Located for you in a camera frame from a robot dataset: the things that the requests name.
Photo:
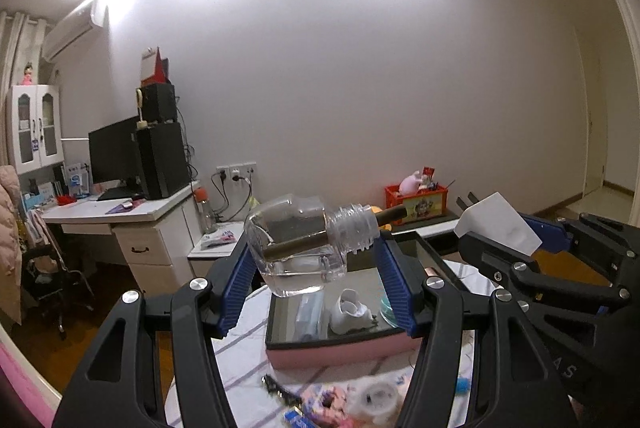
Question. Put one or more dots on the red card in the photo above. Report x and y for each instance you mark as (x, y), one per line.
(428, 174)

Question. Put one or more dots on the blue packet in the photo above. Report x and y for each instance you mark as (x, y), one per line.
(296, 419)

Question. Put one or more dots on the pink purple brick toy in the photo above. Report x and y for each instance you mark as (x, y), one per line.
(325, 403)

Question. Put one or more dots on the black speaker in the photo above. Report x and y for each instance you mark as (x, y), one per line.
(161, 103)

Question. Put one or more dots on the pink doll figurine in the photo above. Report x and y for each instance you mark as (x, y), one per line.
(27, 75)

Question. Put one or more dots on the black keyboard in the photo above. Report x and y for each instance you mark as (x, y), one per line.
(119, 194)

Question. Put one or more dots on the black computer tower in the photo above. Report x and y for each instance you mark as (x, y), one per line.
(162, 160)

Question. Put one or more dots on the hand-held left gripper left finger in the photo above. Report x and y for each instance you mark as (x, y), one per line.
(235, 293)

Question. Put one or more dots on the white desk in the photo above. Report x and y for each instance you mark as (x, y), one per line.
(155, 248)

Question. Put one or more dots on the black office chair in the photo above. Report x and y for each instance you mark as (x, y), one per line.
(55, 283)

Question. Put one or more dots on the purple mouse pad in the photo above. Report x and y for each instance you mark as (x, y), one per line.
(116, 209)

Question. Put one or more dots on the red-capped water bottle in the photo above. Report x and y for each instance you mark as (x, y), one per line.
(205, 210)

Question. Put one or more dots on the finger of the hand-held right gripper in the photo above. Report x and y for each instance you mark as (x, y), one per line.
(500, 263)
(555, 235)

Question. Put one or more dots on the yellow snack bag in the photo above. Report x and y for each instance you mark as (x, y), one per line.
(253, 204)

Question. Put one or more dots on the pink storage box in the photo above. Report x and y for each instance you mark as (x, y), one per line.
(340, 350)

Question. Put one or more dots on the blue white box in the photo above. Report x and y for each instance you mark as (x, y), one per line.
(77, 180)

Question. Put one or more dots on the wooden toy stand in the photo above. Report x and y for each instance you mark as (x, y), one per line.
(142, 107)

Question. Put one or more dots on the pink plush toy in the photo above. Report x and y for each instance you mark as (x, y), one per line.
(410, 183)

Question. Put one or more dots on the red plastic crate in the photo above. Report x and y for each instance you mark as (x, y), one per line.
(420, 208)

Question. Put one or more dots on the clear tissue pack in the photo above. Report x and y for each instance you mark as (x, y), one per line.
(310, 318)

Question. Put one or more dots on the striped white blanket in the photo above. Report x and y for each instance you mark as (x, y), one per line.
(240, 368)

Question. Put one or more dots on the white door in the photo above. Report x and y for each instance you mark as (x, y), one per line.
(592, 117)

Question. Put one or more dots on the white charger cube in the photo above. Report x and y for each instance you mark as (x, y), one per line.
(500, 220)

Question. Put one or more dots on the pink white brick toy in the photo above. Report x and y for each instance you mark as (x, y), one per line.
(372, 400)

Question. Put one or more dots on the teal round bowl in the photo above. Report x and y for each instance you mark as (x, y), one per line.
(387, 310)

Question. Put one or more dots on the red cloth item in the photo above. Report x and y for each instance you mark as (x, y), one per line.
(65, 199)

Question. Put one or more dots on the white door frame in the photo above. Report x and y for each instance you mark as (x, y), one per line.
(627, 32)

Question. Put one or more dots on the white plug adapter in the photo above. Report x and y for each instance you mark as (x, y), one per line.
(350, 313)

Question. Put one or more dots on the black computer monitor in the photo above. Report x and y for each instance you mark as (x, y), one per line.
(114, 152)

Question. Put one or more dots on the white nightstand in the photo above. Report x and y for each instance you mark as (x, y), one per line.
(212, 258)

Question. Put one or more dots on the beige curtain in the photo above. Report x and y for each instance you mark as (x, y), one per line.
(12, 47)

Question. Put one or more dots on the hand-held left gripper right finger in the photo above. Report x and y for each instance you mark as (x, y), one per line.
(397, 293)

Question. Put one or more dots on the white glass-door cabinet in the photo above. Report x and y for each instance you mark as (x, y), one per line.
(35, 127)

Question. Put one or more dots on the pink bed cover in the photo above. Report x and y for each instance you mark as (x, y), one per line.
(22, 388)

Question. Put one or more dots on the clear glass bottle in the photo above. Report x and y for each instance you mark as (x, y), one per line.
(300, 268)

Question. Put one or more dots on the white desk calendar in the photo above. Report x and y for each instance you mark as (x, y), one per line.
(148, 67)

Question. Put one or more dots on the white wall socket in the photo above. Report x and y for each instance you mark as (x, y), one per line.
(236, 171)

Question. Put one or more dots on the white air conditioner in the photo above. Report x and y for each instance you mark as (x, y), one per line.
(75, 30)

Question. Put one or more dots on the row of books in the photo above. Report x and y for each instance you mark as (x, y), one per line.
(42, 190)

